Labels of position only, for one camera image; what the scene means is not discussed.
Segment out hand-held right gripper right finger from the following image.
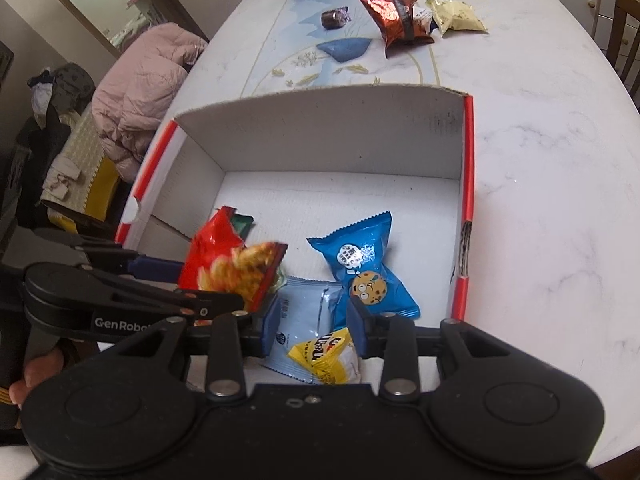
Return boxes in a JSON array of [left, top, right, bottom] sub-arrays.
[[346, 297, 516, 402]]

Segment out cream snack packet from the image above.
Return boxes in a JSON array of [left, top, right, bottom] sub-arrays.
[[425, 0, 488, 37]]

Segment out blue cookie packet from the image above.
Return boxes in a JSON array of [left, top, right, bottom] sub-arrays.
[[306, 211, 421, 321]]

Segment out small clear biscuit packet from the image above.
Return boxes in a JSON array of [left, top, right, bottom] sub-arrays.
[[411, 7, 437, 36]]

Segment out red orange snack bag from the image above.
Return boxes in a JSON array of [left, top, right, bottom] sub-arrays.
[[177, 206, 289, 313]]

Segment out brown round candy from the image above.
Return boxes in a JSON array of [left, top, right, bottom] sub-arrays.
[[320, 6, 351, 29]]

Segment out person's left hand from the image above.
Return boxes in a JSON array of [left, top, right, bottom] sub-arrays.
[[10, 350, 66, 409]]

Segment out brown red foil snack bag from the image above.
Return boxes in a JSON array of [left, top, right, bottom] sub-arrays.
[[357, 0, 436, 59]]

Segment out dark clothes pile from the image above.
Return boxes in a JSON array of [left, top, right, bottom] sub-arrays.
[[27, 62, 96, 116]]

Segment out yellow snack packet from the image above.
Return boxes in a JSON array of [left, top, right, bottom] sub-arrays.
[[287, 327, 362, 385]]

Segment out white cardboard box red edges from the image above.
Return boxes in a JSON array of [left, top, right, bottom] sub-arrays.
[[115, 84, 475, 391]]

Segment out brown wooden chair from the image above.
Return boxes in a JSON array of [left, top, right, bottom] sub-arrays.
[[605, 0, 640, 111]]

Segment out pink puffer jacket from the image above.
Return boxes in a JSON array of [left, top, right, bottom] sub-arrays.
[[92, 22, 208, 181]]

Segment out light blue snack packet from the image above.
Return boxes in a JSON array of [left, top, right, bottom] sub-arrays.
[[262, 276, 353, 386]]

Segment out yellow bench cream cushion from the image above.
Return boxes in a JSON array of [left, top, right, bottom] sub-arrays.
[[40, 110, 136, 221]]

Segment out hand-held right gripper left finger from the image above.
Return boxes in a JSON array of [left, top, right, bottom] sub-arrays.
[[100, 294, 283, 402]]

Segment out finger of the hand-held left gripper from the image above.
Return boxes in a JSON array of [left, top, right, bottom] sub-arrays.
[[65, 240, 186, 286], [100, 275, 246, 318]]

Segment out dark green snack packet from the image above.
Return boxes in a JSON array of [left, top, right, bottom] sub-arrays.
[[227, 212, 255, 243]]

